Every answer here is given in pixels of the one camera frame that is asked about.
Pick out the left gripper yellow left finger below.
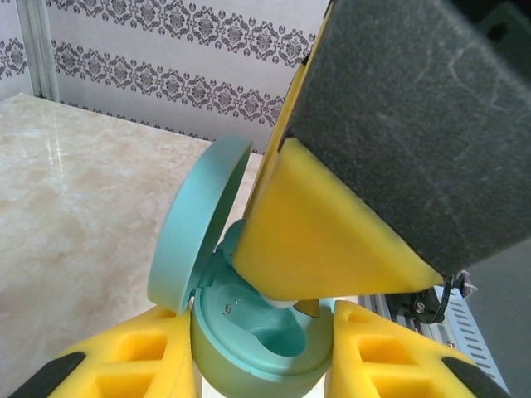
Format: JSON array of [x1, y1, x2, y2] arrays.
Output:
[[24, 305, 199, 398]]

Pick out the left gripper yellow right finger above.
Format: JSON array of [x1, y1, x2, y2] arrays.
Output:
[[326, 299, 512, 398]]

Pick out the blue earbud charging case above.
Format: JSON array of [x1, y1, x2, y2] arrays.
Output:
[[147, 134, 336, 398]]

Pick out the aluminium mounting rail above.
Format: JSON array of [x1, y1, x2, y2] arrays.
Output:
[[358, 292, 470, 353]]

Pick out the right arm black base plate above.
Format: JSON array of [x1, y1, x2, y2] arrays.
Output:
[[385, 285, 448, 325]]

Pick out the white slotted cable duct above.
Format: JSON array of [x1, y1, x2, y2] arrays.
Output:
[[447, 296, 505, 385]]

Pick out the aluminium frame post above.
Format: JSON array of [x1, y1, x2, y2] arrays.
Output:
[[16, 0, 61, 100]]

